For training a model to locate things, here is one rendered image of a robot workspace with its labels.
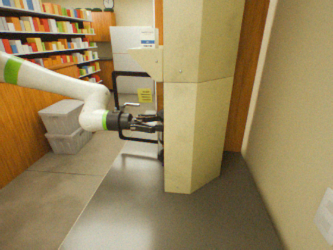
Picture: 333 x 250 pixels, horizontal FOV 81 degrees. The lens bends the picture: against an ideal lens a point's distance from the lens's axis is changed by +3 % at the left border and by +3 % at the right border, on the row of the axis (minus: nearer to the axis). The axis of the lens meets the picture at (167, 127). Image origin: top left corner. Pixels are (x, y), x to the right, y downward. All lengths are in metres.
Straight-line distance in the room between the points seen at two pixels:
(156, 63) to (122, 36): 5.19
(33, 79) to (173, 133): 0.62
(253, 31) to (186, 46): 0.47
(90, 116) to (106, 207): 0.38
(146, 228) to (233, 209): 0.34
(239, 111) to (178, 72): 0.54
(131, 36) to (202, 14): 5.15
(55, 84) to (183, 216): 0.76
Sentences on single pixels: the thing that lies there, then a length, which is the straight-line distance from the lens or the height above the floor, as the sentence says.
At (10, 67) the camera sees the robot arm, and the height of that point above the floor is 1.43.
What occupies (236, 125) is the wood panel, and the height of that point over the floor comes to 1.11.
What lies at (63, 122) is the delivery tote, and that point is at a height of 0.51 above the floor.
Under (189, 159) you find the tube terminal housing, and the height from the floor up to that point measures 1.12.
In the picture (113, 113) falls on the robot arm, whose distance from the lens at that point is 0.87.
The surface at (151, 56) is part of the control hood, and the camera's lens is 0.64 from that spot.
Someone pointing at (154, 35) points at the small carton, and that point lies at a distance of 0.69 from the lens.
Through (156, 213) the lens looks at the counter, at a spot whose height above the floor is 0.94.
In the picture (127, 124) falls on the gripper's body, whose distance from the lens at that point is 0.84.
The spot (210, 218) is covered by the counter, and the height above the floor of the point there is 0.94.
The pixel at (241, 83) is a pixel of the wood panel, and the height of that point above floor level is 1.33.
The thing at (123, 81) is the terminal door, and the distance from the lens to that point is 1.05.
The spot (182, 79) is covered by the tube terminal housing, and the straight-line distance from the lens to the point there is 0.64.
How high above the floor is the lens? 1.54
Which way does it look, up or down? 25 degrees down
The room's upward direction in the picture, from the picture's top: straight up
